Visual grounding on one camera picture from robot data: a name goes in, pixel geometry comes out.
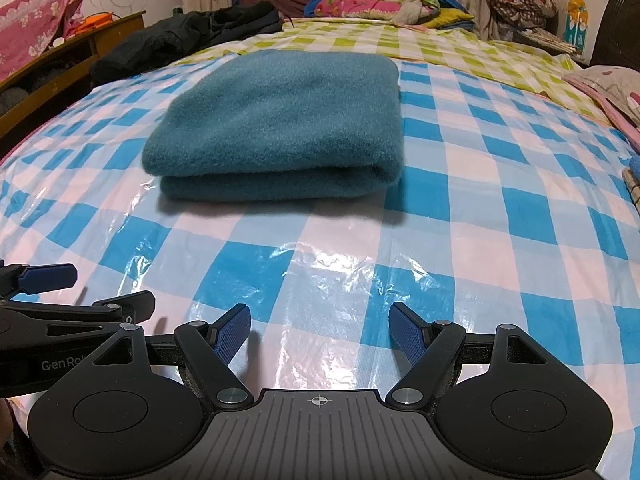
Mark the spotted pink pillow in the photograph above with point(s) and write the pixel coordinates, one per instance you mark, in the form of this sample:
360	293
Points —
610	87

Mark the yellow folded cloth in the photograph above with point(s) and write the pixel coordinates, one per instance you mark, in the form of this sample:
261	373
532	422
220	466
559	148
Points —
447	19

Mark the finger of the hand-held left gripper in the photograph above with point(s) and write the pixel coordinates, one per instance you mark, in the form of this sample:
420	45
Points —
137	306
47	277

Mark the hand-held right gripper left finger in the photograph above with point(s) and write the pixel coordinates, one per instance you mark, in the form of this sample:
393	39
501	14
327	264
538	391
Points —
232	334

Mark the wooden side cabinet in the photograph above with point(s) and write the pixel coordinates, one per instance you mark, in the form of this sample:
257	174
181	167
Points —
55	70

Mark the black jacket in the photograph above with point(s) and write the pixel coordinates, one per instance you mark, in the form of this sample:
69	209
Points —
175	35

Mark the stack of papers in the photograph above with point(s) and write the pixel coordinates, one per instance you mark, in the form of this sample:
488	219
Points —
550	39

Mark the pink floral quilt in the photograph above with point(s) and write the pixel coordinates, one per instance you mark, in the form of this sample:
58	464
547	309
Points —
360	5

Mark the blue checked plastic sheet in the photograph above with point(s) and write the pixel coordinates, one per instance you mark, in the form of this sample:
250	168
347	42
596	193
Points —
450	220

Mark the orange cloth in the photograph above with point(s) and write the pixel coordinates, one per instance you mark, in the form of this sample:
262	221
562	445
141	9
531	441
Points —
92	22

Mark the teal knitted sweater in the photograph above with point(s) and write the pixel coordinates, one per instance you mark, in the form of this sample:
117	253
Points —
280	120

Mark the plaid cloth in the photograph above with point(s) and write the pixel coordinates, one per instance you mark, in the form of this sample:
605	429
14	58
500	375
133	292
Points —
632	190

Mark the green checked plastic sheet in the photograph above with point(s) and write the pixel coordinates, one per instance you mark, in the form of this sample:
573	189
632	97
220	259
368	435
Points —
450	50

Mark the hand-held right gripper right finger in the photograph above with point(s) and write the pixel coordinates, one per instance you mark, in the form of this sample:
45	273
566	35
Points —
407	334

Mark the pink floral cloth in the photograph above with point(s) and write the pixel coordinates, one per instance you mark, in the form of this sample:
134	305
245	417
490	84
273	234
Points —
30	25

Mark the dark wooden headboard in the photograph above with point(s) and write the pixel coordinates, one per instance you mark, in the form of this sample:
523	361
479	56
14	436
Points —
617	30

